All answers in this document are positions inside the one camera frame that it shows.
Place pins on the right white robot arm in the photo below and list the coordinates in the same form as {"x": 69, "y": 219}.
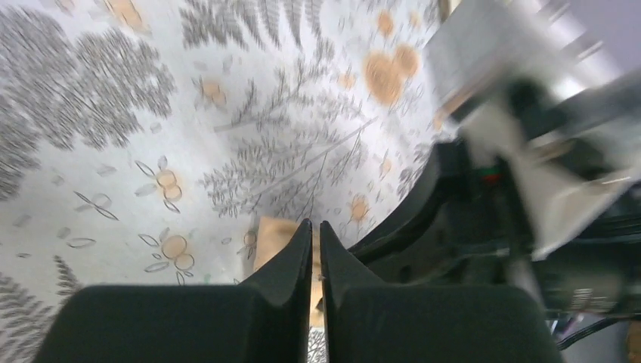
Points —
{"x": 528, "y": 84}

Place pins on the beige cloth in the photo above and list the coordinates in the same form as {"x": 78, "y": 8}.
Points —
{"x": 272, "y": 236}

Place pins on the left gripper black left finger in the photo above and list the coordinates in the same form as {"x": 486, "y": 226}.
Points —
{"x": 280, "y": 304}

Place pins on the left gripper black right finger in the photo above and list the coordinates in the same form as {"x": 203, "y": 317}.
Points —
{"x": 347, "y": 307}

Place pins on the floral patterned table mat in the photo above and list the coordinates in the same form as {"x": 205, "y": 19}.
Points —
{"x": 143, "y": 142}

